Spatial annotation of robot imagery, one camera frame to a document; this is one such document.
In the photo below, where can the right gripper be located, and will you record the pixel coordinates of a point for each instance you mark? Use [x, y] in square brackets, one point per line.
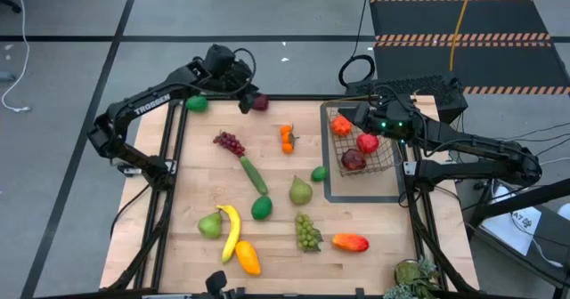
[394, 118]

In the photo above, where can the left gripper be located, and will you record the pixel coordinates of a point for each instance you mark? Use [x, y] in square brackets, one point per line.
[242, 83]

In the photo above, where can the dark maroon toy plum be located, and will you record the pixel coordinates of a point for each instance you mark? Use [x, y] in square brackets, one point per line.
[262, 103]

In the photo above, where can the orange toy pumpkin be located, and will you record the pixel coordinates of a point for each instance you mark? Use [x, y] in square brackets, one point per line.
[341, 126]

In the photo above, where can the red toy pomegranate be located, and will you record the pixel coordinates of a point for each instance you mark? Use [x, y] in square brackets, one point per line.
[368, 143]

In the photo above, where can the dark red toy apple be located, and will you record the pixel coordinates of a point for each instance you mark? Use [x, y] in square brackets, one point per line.
[353, 160]

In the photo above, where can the brownish green toy pear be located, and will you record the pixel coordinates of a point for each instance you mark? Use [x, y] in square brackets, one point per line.
[301, 193]

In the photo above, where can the large green toy lime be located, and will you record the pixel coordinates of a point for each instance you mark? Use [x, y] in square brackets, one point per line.
[262, 208]

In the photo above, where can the bright green toy pear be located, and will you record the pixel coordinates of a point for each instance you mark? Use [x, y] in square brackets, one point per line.
[209, 226]

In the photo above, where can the red orange toy mango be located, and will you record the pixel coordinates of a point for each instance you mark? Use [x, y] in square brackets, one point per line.
[350, 242]

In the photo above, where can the yellow toy banana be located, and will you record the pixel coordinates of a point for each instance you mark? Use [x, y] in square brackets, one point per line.
[233, 232]

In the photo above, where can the yellow orange toy mango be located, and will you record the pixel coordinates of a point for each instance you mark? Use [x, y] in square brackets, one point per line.
[248, 258]

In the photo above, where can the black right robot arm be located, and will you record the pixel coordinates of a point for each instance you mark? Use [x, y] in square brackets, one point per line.
[481, 145]

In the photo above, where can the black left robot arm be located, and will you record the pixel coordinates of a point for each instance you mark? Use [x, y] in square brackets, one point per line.
[178, 83]

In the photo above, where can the purple toy grape bunch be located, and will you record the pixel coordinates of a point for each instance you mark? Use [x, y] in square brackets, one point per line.
[229, 143]

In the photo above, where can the orange toy tangerine sprig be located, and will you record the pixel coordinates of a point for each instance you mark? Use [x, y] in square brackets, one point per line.
[287, 147]

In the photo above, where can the small bright green lime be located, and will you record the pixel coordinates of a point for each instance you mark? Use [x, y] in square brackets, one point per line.
[320, 174]

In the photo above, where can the green toy cucumber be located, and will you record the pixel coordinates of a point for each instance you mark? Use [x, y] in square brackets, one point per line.
[254, 176]

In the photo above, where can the black computer case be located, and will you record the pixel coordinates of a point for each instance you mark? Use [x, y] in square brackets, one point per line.
[427, 87]

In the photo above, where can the grey black-bordered placemat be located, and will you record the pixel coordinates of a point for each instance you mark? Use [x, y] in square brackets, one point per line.
[365, 190]

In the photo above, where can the black hazard-striped floor mat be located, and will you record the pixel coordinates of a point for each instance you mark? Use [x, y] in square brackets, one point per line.
[445, 18]

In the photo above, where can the green toy grape bunch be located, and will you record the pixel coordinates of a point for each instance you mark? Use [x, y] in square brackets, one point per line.
[305, 232]

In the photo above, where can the potted succulent plant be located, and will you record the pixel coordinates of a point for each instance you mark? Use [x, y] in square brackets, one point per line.
[407, 272]

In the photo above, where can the black rounded object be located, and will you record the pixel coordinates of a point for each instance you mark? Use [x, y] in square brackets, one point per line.
[216, 283]

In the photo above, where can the black side stand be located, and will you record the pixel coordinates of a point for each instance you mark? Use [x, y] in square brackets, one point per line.
[525, 199]

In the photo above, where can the white label sheet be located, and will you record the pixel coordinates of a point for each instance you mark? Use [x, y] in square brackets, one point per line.
[512, 228]

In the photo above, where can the white round object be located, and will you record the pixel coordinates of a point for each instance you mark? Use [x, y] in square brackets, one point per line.
[564, 212]

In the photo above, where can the grey power adapter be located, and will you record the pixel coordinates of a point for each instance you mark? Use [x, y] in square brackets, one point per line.
[6, 76]

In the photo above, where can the black aluminium table frame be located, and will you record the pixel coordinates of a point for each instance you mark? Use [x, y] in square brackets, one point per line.
[289, 97]

